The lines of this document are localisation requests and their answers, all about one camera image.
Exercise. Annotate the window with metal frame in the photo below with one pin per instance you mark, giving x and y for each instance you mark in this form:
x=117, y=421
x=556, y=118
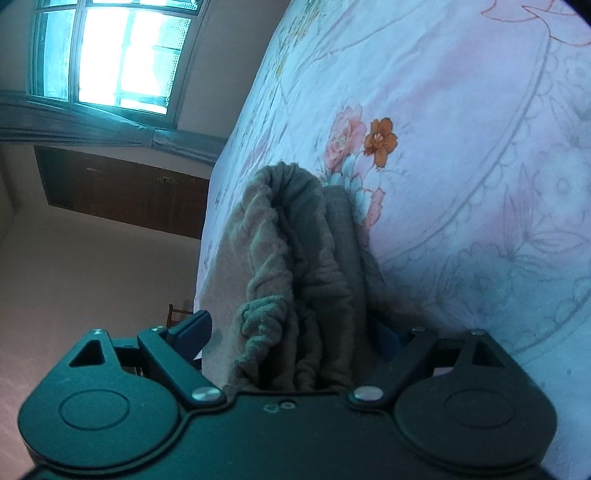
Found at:
x=120, y=50

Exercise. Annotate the grey curtain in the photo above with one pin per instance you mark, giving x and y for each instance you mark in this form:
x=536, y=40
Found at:
x=101, y=127

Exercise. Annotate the brown wooden door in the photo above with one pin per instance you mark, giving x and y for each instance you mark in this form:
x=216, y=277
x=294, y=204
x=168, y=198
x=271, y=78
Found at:
x=120, y=191

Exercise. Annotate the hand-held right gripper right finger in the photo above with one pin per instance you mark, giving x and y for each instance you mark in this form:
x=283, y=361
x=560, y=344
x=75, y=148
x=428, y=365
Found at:
x=384, y=341

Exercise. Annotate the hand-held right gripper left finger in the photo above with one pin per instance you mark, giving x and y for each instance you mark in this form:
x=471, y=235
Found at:
x=195, y=336

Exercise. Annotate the bed with floral sheet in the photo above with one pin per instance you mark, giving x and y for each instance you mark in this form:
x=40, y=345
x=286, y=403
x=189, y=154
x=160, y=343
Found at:
x=438, y=92

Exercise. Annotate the wooden chair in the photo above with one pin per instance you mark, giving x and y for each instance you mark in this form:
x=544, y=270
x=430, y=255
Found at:
x=178, y=316

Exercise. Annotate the grey-brown fleece pants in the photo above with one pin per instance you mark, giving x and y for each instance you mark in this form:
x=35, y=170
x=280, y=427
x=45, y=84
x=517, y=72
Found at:
x=286, y=258

